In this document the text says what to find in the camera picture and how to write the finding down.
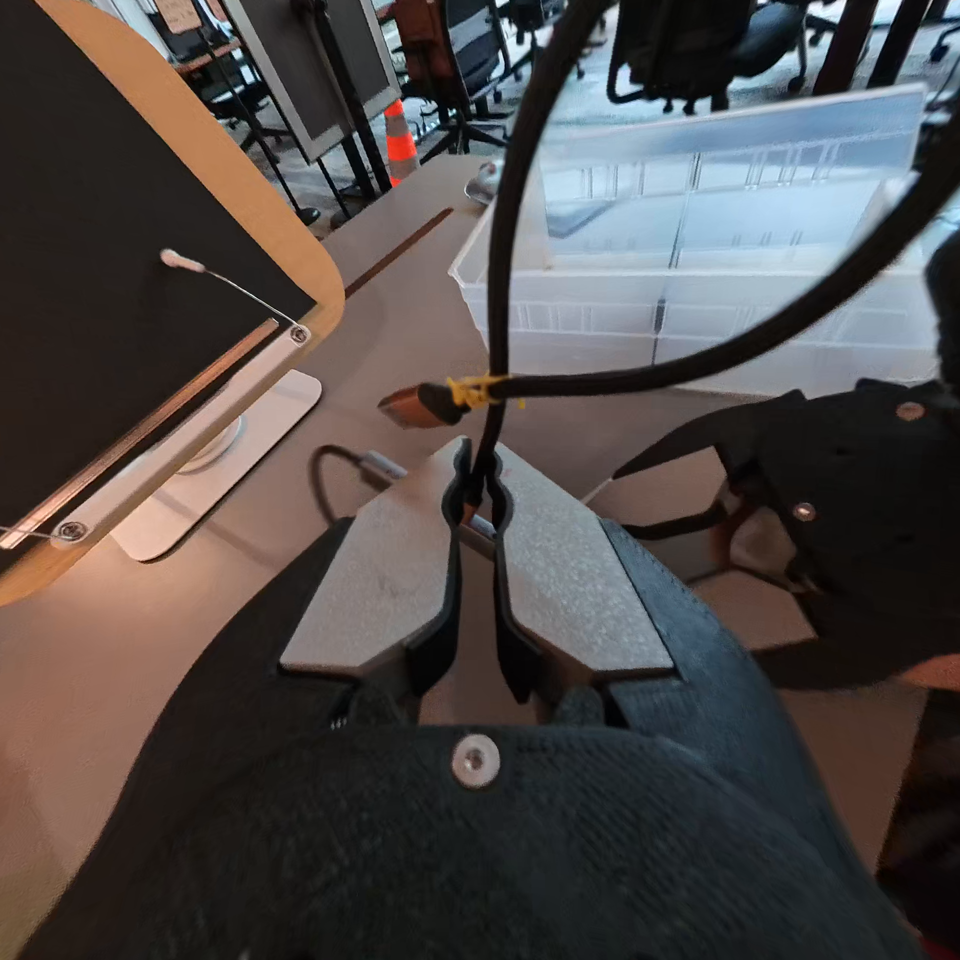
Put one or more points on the black mesh office chair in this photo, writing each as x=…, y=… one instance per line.
x=690, y=45
x=480, y=52

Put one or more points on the grey device on table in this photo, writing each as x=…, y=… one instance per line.
x=481, y=184

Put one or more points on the grey-framed board on tripod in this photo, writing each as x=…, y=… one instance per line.
x=315, y=60

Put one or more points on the reddish brown bag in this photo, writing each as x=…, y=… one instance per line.
x=424, y=37

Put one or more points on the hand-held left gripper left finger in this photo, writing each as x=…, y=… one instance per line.
x=375, y=585

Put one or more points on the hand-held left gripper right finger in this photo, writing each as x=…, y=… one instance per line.
x=577, y=585

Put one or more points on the clear plastic divided bin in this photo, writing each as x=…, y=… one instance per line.
x=712, y=225

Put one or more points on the wood-framed screen on stand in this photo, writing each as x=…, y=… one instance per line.
x=112, y=225

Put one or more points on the orange traffic cone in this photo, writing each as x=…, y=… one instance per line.
x=401, y=142

